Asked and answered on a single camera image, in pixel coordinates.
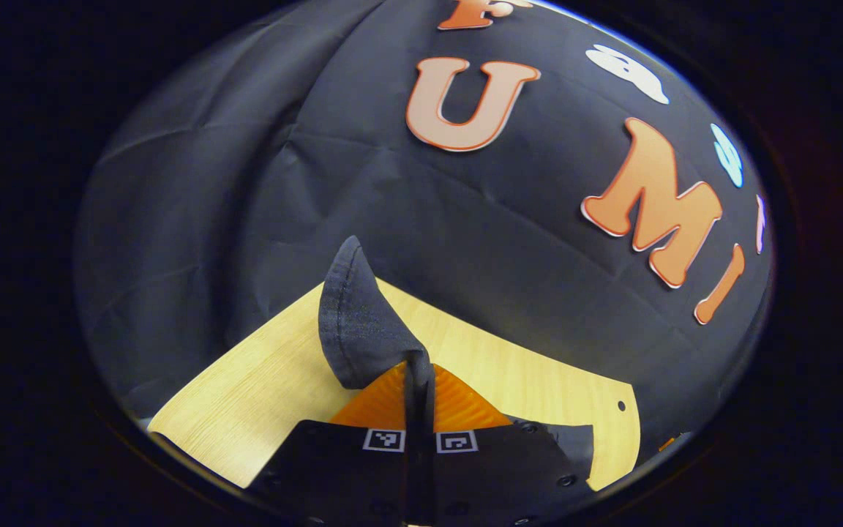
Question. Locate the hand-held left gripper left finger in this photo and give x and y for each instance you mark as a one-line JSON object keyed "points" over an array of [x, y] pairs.
{"points": [[334, 468]]}

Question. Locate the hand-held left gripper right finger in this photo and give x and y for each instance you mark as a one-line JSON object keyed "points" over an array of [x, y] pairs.
{"points": [[495, 476]]}

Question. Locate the black jeans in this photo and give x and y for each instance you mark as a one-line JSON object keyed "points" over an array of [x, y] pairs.
{"points": [[363, 329]]}

